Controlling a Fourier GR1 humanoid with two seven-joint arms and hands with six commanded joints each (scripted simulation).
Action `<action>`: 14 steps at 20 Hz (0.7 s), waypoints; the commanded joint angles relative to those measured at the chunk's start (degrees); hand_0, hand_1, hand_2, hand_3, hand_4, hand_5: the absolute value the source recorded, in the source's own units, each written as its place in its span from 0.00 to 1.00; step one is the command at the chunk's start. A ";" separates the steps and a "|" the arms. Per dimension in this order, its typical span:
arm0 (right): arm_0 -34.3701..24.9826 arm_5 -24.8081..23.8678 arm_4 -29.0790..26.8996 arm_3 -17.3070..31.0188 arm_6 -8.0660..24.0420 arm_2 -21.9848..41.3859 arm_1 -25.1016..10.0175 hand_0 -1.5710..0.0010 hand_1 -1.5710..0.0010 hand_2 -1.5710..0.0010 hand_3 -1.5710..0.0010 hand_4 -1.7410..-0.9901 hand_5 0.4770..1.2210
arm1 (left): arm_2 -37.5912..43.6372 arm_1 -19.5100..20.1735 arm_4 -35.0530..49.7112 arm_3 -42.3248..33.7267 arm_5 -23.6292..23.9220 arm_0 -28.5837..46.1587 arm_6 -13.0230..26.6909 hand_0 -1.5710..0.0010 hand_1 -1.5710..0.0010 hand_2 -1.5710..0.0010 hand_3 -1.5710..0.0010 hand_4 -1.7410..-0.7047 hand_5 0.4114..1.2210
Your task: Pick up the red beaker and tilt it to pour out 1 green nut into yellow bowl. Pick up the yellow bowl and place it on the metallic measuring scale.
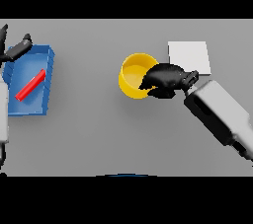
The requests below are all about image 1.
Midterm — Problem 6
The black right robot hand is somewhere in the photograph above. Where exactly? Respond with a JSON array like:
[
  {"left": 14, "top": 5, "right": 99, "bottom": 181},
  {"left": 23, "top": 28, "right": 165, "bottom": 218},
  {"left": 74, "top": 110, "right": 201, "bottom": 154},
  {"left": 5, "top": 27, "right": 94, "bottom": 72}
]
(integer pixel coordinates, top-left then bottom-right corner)
[{"left": 137, "top": 62, "right": 201, "bottom": 100}]

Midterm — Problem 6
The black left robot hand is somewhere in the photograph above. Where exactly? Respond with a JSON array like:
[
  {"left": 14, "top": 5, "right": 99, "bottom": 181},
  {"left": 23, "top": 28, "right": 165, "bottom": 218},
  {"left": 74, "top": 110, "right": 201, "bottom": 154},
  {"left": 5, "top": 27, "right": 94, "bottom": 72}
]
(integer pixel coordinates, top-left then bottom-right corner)
[{"left": 0, "top": 24, "right": 34, "bottom": 69}]

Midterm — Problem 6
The yellow bowl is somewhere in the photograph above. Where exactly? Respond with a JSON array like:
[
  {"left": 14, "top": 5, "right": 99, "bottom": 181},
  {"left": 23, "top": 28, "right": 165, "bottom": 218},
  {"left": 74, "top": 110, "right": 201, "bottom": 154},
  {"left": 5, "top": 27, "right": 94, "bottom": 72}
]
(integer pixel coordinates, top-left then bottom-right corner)
[{"left": 118, "top": 52, "right": 160, "bottom": 100}]

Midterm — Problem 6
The pale square scale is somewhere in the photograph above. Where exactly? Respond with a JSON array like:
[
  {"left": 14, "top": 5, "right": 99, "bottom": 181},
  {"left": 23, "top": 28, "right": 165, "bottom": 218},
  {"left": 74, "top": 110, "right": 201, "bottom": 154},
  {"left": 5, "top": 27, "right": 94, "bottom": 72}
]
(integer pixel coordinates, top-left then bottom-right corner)
[{"left": 167, "top": 40, "right": 211, "bottom": 76}]

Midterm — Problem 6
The red beaker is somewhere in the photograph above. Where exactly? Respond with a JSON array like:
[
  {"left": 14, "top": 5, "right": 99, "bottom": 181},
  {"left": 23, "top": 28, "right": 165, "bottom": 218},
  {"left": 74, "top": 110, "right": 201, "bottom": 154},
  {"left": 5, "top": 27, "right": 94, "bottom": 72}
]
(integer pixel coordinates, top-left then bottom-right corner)
[{"left": 14, "top": 68, "right": 46, "bottom": 102}]

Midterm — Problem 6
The blue tray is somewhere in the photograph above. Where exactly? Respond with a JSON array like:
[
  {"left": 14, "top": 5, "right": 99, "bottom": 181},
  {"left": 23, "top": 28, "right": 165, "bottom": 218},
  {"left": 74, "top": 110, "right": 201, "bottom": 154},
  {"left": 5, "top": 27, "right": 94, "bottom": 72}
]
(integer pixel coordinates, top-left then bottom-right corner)
[{"left": 2, "top": 43, "right": 56, "bottom": 117}]

